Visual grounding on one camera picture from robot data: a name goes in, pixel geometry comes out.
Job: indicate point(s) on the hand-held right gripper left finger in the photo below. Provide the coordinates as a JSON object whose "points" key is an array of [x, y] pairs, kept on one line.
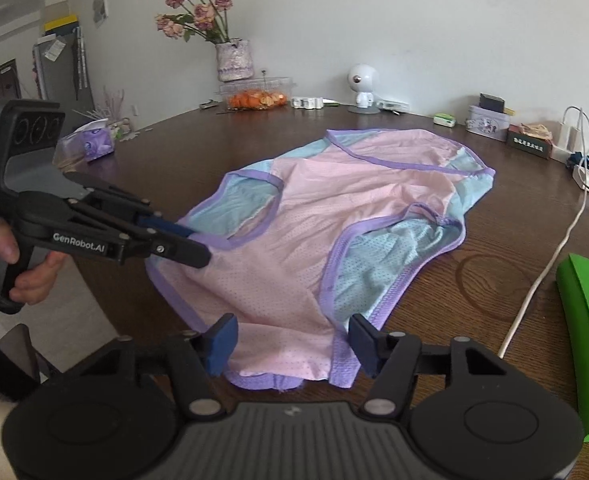
{"points": [[222, 342]]}

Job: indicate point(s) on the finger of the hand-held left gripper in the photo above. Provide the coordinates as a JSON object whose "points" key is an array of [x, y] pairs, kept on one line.
{"points": [[172, 228], [184, 254]]}

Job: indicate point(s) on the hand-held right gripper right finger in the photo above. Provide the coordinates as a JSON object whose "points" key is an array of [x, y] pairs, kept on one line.
{"points": [[364, 345]]}

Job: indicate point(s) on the pink blue mesh vest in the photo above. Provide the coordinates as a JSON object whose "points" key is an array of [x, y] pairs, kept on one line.
{"points": [[314, 220]]}

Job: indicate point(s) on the person's left hand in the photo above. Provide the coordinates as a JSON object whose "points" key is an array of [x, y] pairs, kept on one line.
{"points": [[37, 275]]}

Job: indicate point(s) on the purple tissue pack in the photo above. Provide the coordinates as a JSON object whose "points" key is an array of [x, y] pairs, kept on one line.
{"points": [[92, 142]]}

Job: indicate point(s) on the grey refrigerator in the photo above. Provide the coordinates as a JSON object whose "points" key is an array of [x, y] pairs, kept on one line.
{"points": [[62, 80]]}

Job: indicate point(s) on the white stick bundle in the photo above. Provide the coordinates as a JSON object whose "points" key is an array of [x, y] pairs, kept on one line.
{"points": [[114, 102]]}

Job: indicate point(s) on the metal hair clip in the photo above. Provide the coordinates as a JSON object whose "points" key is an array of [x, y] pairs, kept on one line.
{"points": [[208, 105], [227, 111]]}

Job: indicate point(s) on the clear plastic container orange peels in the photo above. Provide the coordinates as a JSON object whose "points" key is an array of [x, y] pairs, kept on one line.
{"points": [[254, 100]]}

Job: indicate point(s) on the yellow box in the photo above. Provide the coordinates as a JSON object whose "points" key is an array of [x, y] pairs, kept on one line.
{"points": [[62, 24]]}

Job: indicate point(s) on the purple white flower vase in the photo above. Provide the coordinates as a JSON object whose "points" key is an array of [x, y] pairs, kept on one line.
{"points": [[234, 62]]}

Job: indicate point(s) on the white plastic holder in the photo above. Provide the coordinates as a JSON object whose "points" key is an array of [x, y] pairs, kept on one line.
{"points": [[307, 103]]}

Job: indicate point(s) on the dried pink rose bouquet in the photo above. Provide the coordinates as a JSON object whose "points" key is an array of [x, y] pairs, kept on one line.
{"points": [[202, 12]]}

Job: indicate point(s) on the green plastic sheet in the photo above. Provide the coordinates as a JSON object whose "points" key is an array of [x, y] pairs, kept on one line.
{"points": [[587, 330]]}

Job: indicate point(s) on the green white small box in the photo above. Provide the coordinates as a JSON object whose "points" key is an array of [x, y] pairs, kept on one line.
{"points": [[444, 120]]}

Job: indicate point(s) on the small white device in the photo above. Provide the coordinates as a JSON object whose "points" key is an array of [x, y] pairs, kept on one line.
{"points": [[392, 105]]}

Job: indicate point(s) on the white robot figurine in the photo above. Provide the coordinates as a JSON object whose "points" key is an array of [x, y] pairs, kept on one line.
{"points": [[364, 77]]}

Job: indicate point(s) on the printed tin box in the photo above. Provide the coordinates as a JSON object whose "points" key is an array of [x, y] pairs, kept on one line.
{"points": [[487, 125]]}

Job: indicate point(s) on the dark box with green label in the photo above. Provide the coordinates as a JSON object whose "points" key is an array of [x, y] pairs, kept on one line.
{"points": [[527, 146]]}

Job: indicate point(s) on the tan snack packet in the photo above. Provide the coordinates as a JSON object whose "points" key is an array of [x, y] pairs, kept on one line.
{"points": [[537, 131]]}

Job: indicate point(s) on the blue small object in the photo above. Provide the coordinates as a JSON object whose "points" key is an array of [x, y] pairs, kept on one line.
{"points": [[576, 158]]}

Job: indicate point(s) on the white charger adapter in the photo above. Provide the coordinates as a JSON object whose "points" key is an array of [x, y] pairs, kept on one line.
{"points": [[576, 138], [565, 135]]}

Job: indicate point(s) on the wall calendar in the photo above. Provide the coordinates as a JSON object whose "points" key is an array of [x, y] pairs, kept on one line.
{"points": [[101, 5]]}

